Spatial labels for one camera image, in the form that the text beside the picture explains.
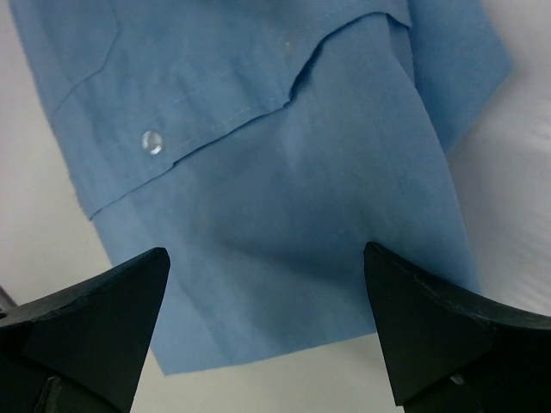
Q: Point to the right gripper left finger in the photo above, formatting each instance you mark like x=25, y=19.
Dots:
x=83, y=348

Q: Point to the light blue long sleeve shirt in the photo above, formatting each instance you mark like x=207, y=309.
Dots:
x=264, y=144

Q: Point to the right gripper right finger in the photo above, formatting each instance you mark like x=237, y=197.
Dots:
x=449, y=350

